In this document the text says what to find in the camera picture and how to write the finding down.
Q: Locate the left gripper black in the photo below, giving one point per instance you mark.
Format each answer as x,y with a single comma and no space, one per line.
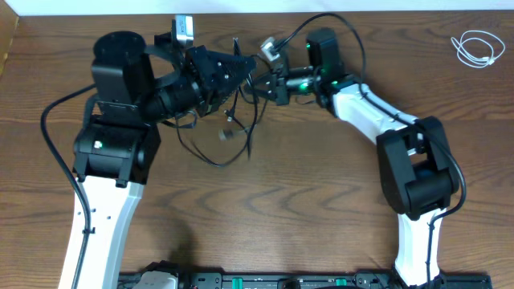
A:
201,75

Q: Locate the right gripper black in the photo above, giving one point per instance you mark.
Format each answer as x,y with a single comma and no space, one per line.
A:
279,85

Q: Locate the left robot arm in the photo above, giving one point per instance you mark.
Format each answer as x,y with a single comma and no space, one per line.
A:
136,87

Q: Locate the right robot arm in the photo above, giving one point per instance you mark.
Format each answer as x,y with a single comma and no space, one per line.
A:
418,172

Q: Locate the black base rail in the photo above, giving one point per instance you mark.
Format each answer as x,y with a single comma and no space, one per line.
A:
169,275

